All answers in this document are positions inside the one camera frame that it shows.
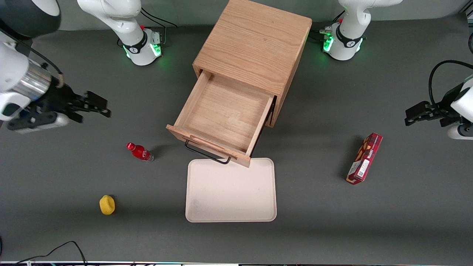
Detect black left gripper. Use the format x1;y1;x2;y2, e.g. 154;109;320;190
404;92;464;128

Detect wooden drawer with black handle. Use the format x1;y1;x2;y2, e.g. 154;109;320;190
166;70;277;168

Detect cream plastic tray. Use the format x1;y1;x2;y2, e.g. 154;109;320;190
185;158;277;223

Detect black cable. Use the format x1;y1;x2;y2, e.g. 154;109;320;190
310;15;345;42
13;39;65;88
15;241;88;266
428;60;473;108
140;7;178;47

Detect red tartan shortbread box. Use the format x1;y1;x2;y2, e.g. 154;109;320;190
346;133;383;185

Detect yellow sponge lemon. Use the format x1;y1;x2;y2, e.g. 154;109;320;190
99;195;116;215

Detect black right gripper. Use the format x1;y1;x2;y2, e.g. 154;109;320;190
35;83;112;123

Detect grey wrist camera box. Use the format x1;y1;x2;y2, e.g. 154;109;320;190
448;124;473;140
7;110;71;134

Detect wooden drawer cabinet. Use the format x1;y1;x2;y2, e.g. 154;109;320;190
192;0;313;128

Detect small red bottle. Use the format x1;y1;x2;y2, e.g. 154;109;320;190
126;142;154;162

